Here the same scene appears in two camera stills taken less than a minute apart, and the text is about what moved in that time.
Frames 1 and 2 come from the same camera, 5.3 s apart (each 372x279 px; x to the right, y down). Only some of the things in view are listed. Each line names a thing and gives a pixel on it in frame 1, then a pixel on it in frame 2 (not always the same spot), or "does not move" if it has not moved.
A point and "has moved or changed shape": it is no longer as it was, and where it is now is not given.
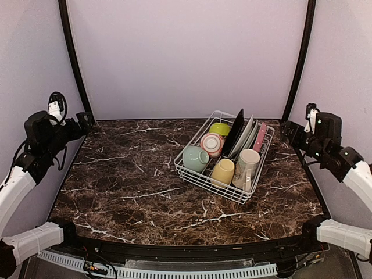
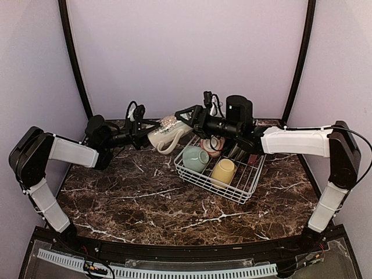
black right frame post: x=307 y=45 does not move
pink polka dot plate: x=260 y=136 has moved or changed shape
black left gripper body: x=75 y=133 -> x=131 y=130
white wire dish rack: x=226 y=154 does not move
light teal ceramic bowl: x=195 y=158 does not move
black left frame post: x=64 y=6 does not move
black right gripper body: x=296 y=141 -> x=207 y=127
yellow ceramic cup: x=222 y=173 does not move
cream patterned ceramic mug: x=246 y=167 -> x=169 y=134
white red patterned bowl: x=212 y=143 does not move
